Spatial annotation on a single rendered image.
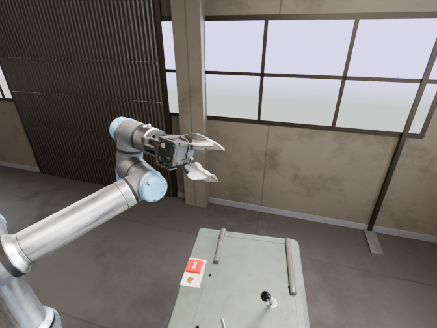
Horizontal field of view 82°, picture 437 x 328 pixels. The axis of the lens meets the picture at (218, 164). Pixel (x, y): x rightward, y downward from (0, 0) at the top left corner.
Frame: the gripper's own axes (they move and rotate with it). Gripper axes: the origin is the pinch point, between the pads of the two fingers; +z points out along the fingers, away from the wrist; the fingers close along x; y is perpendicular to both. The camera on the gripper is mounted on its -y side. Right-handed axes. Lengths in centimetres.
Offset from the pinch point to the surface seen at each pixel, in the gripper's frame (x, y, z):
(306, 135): -11, -233, -30
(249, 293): -52, -27, 10
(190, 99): -1, -175, -150
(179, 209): -147, -195, -153
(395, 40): 86, -223, 20
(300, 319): -51, -27, 28
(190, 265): -54, -23, -16
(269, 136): -23, -224, -67
